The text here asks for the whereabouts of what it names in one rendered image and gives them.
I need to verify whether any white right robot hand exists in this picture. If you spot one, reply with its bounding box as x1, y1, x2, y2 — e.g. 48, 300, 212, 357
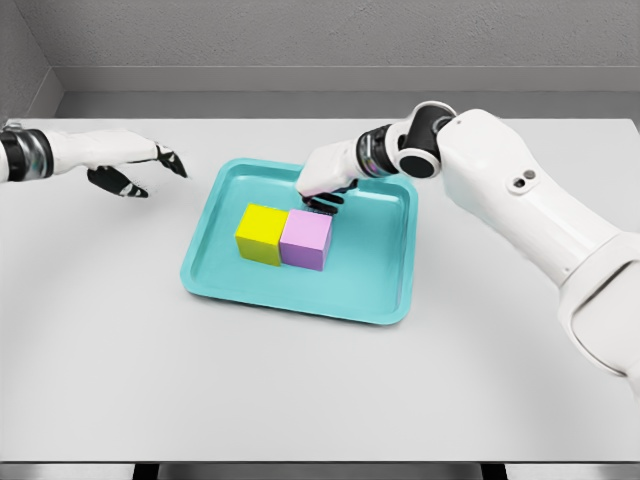
293, 149, 360, 215

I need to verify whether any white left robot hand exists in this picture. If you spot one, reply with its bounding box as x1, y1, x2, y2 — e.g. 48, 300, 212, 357
85, 129, 189, 200

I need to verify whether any pink cube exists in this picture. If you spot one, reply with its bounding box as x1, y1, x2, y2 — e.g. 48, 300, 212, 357
278, 208, 334, 273

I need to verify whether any yellow cube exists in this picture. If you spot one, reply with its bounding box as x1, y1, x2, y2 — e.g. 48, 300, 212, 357
235, 203, 291, 268

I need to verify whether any teal rectangular tray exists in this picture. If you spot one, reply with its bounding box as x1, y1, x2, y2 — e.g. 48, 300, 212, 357
179, 157, 420, 327

